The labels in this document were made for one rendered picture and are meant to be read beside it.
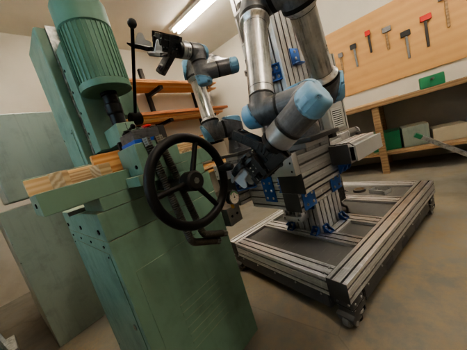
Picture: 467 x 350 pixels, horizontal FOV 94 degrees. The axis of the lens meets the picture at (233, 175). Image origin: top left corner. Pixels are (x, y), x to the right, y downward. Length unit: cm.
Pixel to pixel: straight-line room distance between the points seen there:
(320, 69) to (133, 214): 83
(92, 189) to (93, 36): 53
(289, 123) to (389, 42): 328
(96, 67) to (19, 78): 263
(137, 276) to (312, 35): 96
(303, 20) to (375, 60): 289
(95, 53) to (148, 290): 81
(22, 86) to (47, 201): 285
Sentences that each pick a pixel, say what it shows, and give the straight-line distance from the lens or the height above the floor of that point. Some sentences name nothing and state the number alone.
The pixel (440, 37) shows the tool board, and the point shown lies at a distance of 372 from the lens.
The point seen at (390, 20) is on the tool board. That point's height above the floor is 175.
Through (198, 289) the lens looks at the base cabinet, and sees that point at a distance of 94.
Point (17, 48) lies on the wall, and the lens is 370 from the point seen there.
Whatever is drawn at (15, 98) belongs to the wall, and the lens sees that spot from 344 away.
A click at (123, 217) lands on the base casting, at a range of 76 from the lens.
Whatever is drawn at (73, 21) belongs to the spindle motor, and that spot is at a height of 141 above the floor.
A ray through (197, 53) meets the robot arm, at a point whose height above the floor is 132.
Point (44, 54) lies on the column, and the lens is 121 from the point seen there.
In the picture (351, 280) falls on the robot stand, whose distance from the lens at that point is 109.
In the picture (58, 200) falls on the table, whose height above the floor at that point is 87.
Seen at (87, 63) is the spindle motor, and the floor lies 127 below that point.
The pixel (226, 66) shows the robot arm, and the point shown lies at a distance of 115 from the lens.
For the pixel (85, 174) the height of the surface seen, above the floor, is 92.
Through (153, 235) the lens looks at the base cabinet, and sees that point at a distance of 80.
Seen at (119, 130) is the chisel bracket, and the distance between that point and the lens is 91.
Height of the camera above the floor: 89
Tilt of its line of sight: 8 degrees down
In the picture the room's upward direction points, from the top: 16 degrees counter-clockwise
